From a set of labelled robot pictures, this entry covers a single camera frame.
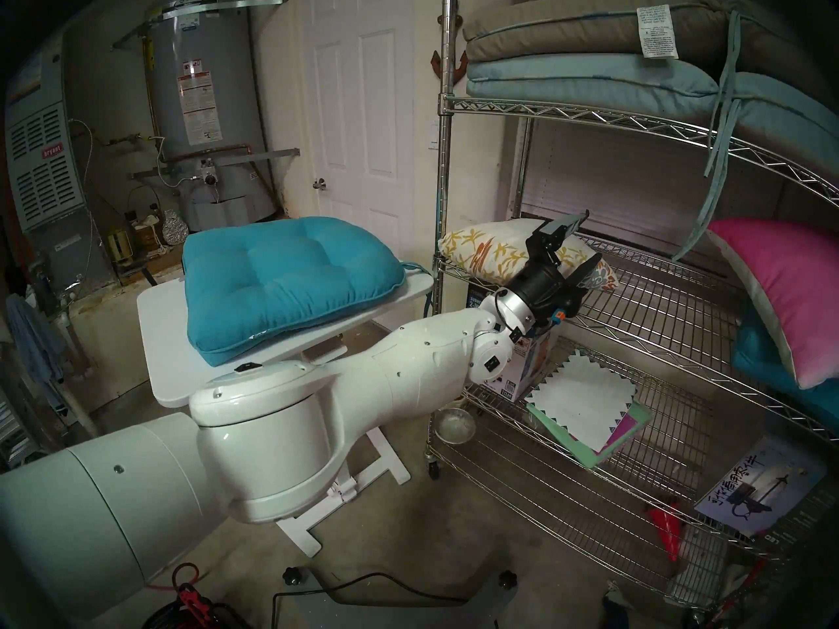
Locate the olive brown bench cushion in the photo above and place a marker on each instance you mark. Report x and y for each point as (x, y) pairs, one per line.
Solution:
(557, 25)

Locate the white zigzag edged sheet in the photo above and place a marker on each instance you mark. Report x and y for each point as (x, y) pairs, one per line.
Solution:
(583, 398)

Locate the blue white floor object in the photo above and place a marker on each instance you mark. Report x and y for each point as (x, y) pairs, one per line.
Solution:
(615, 608)

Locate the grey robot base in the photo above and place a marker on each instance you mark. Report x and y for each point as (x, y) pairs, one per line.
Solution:
(393, 611)

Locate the pink foam sheet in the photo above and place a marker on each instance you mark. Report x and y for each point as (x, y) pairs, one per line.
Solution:
(623, 428)

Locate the grey water heater tank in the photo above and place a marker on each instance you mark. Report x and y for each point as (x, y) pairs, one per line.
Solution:
(203, 84)

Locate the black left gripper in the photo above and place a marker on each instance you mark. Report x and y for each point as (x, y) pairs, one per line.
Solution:
(550, 290)

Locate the cream floral print cushion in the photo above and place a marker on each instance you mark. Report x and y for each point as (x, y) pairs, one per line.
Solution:
(485, 251)

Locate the blue hanging cloth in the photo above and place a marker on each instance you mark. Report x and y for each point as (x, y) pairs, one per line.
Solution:
(36, 339)

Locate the white rolling overbed table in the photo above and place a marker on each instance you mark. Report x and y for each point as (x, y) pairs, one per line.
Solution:
(160, 346)

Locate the teal tufted cushion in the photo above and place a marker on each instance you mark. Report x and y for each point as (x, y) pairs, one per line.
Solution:
(767, 365)

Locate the brown anchor wall decoration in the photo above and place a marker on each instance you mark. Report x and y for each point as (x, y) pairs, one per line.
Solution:
(459, 71)

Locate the green foam sheet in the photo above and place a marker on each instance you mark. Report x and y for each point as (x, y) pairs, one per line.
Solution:
(570, 447)

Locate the grey furnace unit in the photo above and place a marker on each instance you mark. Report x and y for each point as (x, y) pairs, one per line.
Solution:
(46, 175)

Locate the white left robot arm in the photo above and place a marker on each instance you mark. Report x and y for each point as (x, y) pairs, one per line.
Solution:
(295, 424)

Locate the LED lamp product box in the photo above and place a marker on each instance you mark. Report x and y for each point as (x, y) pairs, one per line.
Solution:
(760, 483)

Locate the teal flat seat cushion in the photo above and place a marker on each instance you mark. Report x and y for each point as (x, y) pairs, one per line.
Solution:
(282, 274)

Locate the utility pump cardboard box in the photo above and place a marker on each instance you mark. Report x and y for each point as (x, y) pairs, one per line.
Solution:
(527, 365)

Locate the white light switch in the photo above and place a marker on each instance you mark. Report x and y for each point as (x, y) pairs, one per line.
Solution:
(432, 133)

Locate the grey metal ladder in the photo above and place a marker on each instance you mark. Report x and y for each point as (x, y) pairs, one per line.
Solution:
(16, 424)

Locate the red plastic cone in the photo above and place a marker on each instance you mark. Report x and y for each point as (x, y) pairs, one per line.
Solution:
(665, 529)

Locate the crumpled foil ball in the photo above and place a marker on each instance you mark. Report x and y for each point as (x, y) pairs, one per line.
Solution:
(175, 228)

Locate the pink white ombre cushion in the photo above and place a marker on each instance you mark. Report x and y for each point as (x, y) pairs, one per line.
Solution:
(786, 287)

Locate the white panel door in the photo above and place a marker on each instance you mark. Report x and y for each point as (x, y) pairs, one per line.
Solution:
(360, 90)

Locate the metal pet bowl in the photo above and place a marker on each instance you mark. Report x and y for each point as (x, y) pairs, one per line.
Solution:
(455, 426)

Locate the light blue bench cushion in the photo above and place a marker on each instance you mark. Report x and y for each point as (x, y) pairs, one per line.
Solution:
(577, 74)

